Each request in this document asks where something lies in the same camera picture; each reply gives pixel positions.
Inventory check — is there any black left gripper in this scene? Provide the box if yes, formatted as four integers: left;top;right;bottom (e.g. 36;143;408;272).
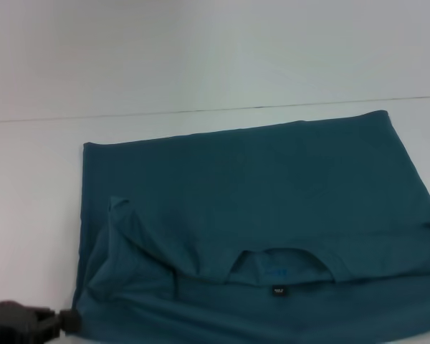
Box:
0;300;83;344

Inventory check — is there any teal FREE print t-shirt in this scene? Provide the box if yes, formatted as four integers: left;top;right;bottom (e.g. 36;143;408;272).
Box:
66;109;430;344

